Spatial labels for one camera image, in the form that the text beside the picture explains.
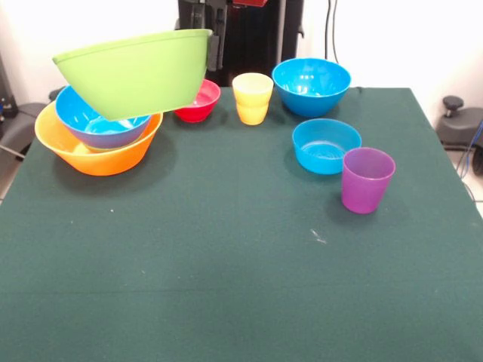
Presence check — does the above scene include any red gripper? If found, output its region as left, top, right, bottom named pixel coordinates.
left=187, top=0, right=269, bottom=72

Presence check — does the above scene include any blue floor cable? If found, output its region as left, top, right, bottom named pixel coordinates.
left=457, top=122, right=483, bottom=203

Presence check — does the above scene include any black wall cable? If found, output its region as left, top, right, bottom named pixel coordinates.
left=325, top=0, right=340, bottom=63

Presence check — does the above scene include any large green bowl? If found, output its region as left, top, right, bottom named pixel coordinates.
left=51, top=29, right=214, bottom=122

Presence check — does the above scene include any large orange bowl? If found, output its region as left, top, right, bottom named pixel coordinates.
left=34, top=101, right=164, bottom=177

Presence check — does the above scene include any small red bowl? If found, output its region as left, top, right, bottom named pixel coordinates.
left=173, top=78, right=222, bottom=124

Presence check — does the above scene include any large blue bowl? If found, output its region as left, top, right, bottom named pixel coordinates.
left=55, top=85, right=152, bottom=150
left=271, top=57, right=352, bottom=118

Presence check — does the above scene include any purple cup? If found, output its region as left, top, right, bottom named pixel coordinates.
left=341, top=147, right=397, bottom=215

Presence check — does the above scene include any small blue ridged bowl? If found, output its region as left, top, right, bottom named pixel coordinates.
left=291, top=118, right=363, bottom=176

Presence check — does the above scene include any dark green tablecloth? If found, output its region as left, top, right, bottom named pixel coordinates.
left=0, top=85, right=483, bottom=362

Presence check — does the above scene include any black robot column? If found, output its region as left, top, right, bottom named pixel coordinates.
left=174, top=0, right=306, bottom=88

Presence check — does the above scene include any black robot pedestal leg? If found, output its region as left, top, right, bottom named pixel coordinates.
left=437, top=95, right=483, bottom=152
left=0, top=100, right=41, bottom=159

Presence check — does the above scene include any yellow cup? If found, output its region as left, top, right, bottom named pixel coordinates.
left=232, top=72, right=275, bottom=126

